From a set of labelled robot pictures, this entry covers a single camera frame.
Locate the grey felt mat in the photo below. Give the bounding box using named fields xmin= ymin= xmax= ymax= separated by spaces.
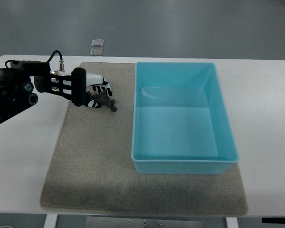
xmin=40 ymin=62 xmax=248 ymax=217

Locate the lower clear floor plate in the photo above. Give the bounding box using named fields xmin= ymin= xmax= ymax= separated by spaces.
xmin=90 ymin=48 xmax=104 ymax=56

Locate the grey metal table crossbar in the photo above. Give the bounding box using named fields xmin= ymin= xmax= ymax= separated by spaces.
xmin=85 ymin=216 xmax=205 ymax=228

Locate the upper clear floor plate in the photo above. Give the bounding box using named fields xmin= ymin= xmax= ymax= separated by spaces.
xmin=91 ymin=39 xmax=104 ymax=47

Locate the right white table leg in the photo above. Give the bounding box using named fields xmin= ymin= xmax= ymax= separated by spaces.
xmin=226 ymin=217 xmax=239 ymax=228

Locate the left white table leg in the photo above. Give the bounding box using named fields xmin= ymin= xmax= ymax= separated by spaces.
xmin=43 ymin=214 xmax=58 ymax=228

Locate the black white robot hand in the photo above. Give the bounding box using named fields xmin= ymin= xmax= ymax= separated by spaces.
xmin=85 ymin=73 xmax=112 ymax=108

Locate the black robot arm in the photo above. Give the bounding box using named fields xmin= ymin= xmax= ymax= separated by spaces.
xmin=0 ymin=50 xmax=87 ymax=124

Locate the blue plastic box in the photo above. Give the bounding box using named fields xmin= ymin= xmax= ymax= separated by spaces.
xmin=131 ymin=62 xmax=238 ymax=174

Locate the black table control panel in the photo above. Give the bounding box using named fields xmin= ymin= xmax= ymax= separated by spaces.
xmin=262 ymin=218 xmax=285 ymax=224

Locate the white table leg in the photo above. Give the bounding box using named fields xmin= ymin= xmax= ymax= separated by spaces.
xmin=43 ymin=214 xmax=58 ymax=228
xmin=226 ymin=217 xmax=239 ymax=228

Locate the brown toy hippo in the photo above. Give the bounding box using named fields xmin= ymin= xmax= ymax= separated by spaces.
xmin=84 ymin=90 xmax=117 ymax=112

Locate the clear floor plate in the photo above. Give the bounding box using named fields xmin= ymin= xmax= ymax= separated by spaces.
xmin=90 ymin=48 xmax=104 ymax=56
xmin=91 ymin=39 xmax=104 ymax=47

